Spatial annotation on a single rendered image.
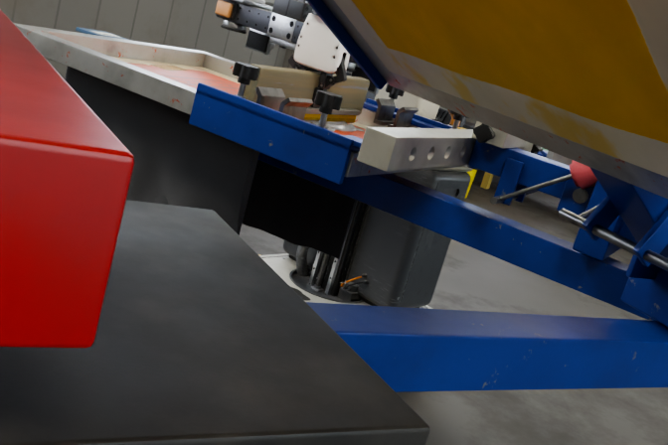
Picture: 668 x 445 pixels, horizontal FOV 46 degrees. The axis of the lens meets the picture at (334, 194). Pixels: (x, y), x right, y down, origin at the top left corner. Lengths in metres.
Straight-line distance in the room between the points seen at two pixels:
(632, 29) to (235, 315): 0.33
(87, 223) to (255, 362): 0.23
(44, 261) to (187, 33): 4.38
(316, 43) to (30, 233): 1.23
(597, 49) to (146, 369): 0.36
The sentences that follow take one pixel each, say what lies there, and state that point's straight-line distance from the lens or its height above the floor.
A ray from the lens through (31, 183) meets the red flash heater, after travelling 0.33.
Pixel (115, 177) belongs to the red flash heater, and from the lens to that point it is 0.34.
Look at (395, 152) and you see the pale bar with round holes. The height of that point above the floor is 1.02.
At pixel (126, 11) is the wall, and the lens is 4.46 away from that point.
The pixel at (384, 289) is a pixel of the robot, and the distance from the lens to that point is 2.61.
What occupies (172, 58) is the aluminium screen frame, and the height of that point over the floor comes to 0.97.
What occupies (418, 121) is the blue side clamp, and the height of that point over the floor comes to 1.00.
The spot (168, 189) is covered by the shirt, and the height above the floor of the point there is 0.79.
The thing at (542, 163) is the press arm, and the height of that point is 1.04.
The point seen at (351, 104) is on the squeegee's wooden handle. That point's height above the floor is 1.00.
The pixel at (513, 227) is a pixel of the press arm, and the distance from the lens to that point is 1.36.
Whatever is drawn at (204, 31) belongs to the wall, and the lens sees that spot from 4.77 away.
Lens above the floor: 1.18
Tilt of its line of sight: 13 degrees down
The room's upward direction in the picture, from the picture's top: 16 degrees clockwise
